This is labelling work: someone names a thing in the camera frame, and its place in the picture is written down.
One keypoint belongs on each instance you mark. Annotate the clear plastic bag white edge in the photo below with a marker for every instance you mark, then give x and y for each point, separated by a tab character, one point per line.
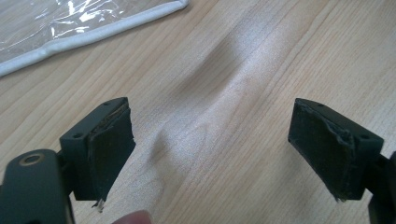
68	28

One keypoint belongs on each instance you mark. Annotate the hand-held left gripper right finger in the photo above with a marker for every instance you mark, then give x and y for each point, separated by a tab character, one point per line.
323	146

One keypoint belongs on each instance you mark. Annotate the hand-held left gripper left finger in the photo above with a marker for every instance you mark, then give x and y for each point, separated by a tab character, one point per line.
102	149

